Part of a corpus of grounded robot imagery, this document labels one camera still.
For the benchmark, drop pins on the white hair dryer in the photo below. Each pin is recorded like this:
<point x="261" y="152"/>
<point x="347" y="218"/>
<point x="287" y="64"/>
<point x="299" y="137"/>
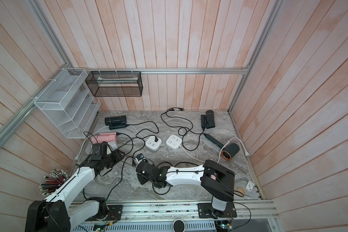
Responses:
<point x="113" y="145"/>

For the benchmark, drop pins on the white square power strip right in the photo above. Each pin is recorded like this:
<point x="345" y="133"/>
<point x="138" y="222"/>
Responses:
<point x="174" y="142"/>

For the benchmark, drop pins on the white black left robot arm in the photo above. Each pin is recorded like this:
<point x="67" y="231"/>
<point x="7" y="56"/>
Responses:
<point x="53" y="213"/>

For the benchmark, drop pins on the round black white knob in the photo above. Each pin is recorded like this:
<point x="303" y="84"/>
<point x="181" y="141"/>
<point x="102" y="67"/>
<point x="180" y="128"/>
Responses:
<point x="179" y="226"/>

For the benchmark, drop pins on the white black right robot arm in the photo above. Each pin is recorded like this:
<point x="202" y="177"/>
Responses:
<point x="218" y="180"/>

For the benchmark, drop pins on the dark green dryer far right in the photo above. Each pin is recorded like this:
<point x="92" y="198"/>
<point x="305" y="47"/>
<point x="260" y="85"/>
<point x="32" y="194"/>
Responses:
<point x="208" y="120"/>

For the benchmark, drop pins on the dark green folded hair dryer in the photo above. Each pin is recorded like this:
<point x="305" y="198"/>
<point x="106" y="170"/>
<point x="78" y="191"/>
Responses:
<point x="116" y="122"/>

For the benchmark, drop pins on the black mesh wall basket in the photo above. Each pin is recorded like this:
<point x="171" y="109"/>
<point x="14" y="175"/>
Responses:
<point x="115" y="83"/>

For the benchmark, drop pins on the pink folded hair dryer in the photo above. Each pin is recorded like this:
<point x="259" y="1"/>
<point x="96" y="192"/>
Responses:
<point x="104" y="137"/>

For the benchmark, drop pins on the white square power strip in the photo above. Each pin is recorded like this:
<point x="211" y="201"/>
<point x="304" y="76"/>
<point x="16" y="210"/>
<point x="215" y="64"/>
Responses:
<point x="174" y="142"/>
<point x="153" y="143"/>

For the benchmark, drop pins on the red pencil cup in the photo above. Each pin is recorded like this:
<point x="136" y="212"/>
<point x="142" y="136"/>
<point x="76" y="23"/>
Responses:
<point x="53" y="181"/>

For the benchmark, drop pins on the white wire mesh shelf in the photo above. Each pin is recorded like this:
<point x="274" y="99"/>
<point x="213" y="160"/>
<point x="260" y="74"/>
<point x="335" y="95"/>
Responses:
<point x="69" y="107"/>

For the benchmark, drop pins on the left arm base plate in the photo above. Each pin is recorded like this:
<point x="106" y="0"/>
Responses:
<point x="113" y="213"/>

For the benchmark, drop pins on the white square power strip left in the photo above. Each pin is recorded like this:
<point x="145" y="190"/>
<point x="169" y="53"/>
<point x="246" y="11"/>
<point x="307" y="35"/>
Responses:
<point x="153" y="143"/>

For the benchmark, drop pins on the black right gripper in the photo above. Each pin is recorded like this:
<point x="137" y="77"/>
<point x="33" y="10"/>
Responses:
<point x="142" y="181"/>

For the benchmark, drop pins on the dark green unfolded hair dryer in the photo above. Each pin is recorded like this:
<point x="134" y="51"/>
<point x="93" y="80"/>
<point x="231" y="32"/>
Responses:
<point x="227" y="151"/>

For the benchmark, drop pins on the tape roll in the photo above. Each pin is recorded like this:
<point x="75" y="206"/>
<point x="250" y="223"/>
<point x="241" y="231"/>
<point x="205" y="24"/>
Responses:
<point x="240" y="192"/>

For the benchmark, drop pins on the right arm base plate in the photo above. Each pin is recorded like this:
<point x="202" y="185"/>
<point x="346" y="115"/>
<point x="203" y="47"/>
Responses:
<point x="205" y="210"/>

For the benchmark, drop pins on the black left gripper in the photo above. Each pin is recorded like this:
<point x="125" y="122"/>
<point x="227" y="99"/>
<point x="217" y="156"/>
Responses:
<point x="118" y="155"/>

